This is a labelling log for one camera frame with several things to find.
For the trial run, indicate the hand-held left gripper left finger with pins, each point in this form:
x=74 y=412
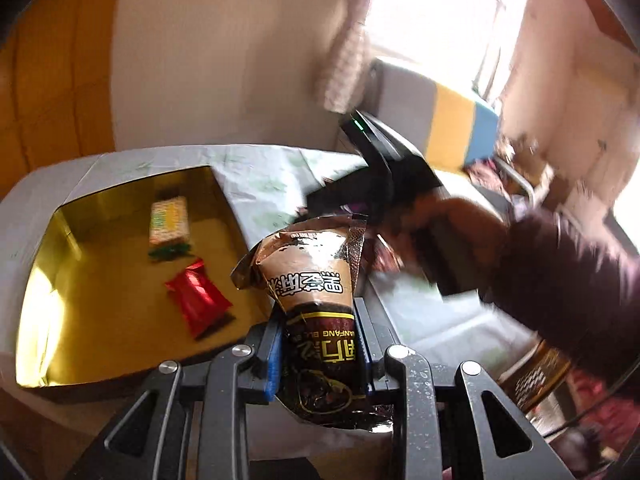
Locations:
x=272 y=365

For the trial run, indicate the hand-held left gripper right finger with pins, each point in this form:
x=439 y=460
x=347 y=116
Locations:
x=364 y=350

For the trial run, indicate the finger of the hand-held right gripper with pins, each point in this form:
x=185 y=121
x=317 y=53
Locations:
x=350 y=195

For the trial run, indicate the brown foil snack packet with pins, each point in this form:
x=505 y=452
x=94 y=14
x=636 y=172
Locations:
x=310 y=280

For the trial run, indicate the gold-lined gift box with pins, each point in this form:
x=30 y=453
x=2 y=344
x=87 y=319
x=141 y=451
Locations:
x=100 y=270

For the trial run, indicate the person's right forearm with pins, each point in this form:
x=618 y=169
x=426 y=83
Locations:
x=560 y=280

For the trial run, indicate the person's right hand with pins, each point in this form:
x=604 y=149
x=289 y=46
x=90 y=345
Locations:
x=465 y=220

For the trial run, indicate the grey yellow blue armchair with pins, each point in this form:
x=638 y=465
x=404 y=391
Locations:
x=415 y=105

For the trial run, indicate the dark red patterned cloth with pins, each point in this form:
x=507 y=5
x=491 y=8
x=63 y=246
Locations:
x=485 y=175

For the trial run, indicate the light blue cloud-print tablecloth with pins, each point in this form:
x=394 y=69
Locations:
x=260 y=175

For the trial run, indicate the small red foil snack packet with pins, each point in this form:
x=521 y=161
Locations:
x=197 y=297

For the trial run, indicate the pink checked curtain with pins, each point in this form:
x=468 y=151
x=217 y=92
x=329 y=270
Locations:
x=350 y=50

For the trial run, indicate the cardboard box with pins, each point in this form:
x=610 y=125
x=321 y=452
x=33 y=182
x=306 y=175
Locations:
x=532 y=160

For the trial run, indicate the small green wrapped candy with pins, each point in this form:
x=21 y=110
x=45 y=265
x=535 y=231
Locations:
x=170 y=252

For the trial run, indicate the bright window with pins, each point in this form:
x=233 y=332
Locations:
x=440 y=10

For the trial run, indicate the brown woven stool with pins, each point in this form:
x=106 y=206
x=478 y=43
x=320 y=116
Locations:
x=540 y=375

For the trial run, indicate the pink patterned cloth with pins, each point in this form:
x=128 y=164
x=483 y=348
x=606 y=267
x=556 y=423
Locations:
x=605 y=410

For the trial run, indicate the orange wooden wardrobe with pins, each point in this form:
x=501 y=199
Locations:
x=50 y=85

